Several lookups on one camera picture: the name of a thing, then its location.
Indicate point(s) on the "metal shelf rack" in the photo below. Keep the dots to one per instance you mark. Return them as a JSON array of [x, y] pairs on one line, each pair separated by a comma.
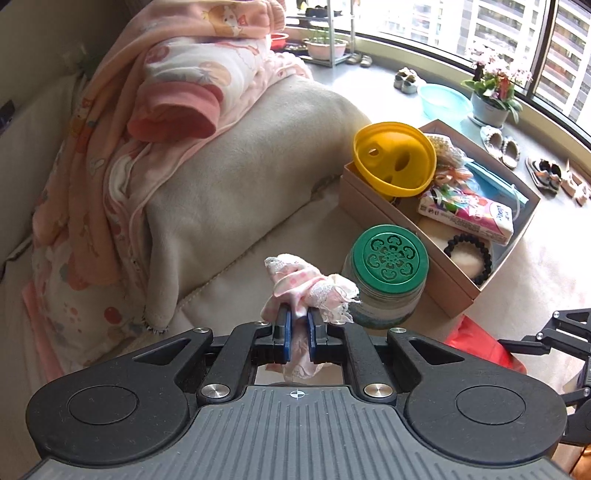
[[330, 18]]

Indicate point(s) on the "pink lace-trimmed cloth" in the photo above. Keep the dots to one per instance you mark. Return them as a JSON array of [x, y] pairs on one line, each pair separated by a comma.
[[314, 286]]

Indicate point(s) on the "pink planter with sprouts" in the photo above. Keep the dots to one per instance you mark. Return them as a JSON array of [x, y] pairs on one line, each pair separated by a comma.
[[325, 46]]

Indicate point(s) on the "black white sneakers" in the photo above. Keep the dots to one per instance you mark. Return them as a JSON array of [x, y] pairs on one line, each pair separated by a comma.
[[545, 173]]

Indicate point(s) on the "white lace fabric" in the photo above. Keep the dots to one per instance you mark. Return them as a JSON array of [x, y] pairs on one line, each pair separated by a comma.
[[445, 150]]

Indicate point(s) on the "floral tissue pack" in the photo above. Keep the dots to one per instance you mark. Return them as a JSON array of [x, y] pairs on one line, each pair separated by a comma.
[[466, 214]]

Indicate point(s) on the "orange ribbon bow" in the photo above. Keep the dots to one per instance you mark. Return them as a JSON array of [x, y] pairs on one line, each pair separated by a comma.
[[450, 177]]

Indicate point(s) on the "pink shoes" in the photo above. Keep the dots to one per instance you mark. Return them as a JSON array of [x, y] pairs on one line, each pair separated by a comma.
[[577, 184]]

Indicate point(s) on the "teal plastic basin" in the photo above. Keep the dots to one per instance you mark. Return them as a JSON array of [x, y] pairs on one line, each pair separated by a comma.
[[445, 99]]

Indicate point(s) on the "pink printed blanket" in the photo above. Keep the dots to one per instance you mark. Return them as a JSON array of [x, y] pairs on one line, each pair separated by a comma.
[[138, 138]]

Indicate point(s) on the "pearl decorated slipper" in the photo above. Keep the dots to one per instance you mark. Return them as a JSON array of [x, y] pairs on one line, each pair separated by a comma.
[[491, 138], [510, 150]]

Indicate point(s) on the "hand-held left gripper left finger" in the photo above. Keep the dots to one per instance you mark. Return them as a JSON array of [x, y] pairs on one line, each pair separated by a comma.
[[286, 325]]

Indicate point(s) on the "yellow plastic lid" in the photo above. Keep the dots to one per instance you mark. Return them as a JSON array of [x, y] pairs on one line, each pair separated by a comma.
[[392, 157]]

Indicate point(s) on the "cardboard box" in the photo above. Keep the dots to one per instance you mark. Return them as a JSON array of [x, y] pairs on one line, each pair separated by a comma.
[[397, 217]]

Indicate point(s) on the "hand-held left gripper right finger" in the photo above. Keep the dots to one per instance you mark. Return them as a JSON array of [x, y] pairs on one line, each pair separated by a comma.
[[314, 326]]

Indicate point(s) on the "small beige shoes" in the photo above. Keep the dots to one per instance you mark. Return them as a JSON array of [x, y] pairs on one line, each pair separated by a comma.
[[406, 79]]

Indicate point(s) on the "glass jar with green lid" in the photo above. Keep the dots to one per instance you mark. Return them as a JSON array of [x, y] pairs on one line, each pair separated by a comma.
[[390, 258]]

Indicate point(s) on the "brown sandals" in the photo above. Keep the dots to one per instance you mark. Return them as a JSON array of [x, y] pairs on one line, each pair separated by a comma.
[[360, 59]]

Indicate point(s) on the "white round puff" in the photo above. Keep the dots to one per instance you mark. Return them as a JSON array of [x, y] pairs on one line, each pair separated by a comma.
[[464, 261]]

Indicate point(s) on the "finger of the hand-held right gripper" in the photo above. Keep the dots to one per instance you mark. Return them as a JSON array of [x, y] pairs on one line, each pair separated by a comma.
[[563, 330], [579, 415]]

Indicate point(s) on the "potted pink orchid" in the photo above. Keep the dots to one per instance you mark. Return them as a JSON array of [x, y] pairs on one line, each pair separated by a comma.
[[494, 92]]

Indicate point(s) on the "window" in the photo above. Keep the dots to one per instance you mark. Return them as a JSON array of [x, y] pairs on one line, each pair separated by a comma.
[[485, 27]]

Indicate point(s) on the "red flower pot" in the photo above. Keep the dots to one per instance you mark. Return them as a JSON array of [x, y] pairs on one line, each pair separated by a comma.
[[279, 40]]

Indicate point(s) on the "red plastic bag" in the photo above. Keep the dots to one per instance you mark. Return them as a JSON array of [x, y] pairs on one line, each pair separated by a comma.
[[480, 344]]

